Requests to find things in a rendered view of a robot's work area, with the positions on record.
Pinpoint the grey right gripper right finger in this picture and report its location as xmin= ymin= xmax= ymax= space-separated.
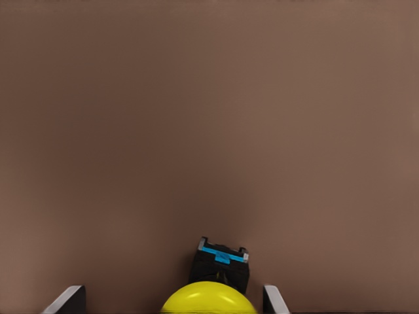
xmin=262 ymin=283 xmax=291 ymax=314

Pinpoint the yellow push button black base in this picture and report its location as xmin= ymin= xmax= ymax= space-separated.
xmin=159 ymin=235 xmax=259 ymax=314

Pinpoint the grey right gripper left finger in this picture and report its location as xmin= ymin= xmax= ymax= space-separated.
xmin=41 ymin=285 xmax=87 ymax=314

